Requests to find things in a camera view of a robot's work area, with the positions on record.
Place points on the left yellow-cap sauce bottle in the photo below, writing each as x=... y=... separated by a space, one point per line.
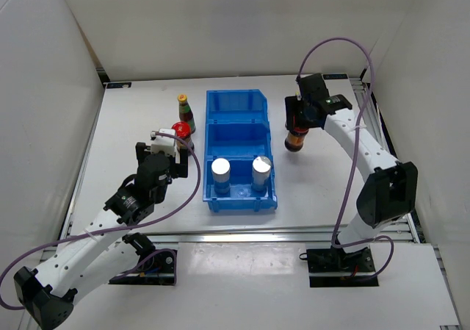
x=185 y=112

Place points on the black corner label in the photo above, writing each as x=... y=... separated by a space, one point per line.
x=334 y=76
x=118 y=85

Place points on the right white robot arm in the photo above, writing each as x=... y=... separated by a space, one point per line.
x=389 y=190

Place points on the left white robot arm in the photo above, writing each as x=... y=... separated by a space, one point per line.
x=110 y=247

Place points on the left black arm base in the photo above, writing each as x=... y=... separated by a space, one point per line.
x=160 y=270

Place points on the aluminium rail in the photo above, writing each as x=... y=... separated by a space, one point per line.
x=374 y=122
x=407 y=252

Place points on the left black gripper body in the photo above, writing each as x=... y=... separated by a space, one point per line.
x=160 y=195

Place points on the red-lid chili jar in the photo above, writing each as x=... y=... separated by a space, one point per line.
x=183 y=131
x=295 y=139

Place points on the right black corner label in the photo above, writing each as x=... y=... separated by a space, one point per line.
x=334 y=76

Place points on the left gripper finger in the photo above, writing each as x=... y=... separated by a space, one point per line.
x=182 y=163
x=142 y=151

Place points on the aluminium front rail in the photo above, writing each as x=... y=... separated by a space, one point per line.
x=407 y=252

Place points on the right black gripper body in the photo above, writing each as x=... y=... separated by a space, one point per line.
x=306 y=105

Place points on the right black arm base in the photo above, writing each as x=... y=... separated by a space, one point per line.
x=333 y=268

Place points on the blue three-compartment plastic bin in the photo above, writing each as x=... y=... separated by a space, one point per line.
x=237 y=129

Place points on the silver-cap white shaker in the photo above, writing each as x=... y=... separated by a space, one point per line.
x=261 y=170
x=221 y=169

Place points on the left black corner label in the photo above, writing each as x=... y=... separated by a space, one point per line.
x=118 y=85

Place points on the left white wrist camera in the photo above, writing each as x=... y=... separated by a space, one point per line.
x=163 y=141

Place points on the aluminium right rail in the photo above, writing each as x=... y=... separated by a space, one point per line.
x=374 y=122

